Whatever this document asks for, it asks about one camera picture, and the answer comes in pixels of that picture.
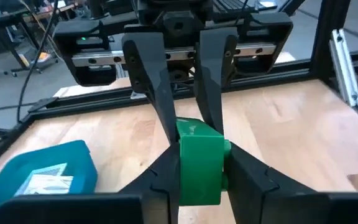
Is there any dark keyboard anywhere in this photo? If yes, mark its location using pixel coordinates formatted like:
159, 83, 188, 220
211, 0, 260, 14

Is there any green long toy brick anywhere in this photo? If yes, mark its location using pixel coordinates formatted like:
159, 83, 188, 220
175, 117, 232, 207

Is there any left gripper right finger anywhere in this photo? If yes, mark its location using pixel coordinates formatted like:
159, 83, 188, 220
226, 142, 358, 224

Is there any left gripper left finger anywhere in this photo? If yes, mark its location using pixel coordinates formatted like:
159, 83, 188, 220
0, 142, 180, 224

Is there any black frame cable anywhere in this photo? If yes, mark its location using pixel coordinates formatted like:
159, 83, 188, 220
16, 0, 59, 124

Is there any silver aluminium bracket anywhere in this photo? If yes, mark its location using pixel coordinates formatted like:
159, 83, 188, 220
329, 27, 358, 108

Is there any blue patterned card deck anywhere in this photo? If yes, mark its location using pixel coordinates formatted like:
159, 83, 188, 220
26, 162, 68, 177

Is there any teal plastic bin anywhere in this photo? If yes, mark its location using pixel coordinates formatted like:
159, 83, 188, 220
0, 139, 99, 224

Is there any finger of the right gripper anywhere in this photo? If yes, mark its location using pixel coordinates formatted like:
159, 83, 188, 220
121, 31, 180, 146
193, 26, 240, 137

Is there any silver card box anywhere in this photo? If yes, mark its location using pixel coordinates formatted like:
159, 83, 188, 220
14, 174, 75, 197

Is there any white paper sheet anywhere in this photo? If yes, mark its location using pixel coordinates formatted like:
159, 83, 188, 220
255, 0, 280, 11

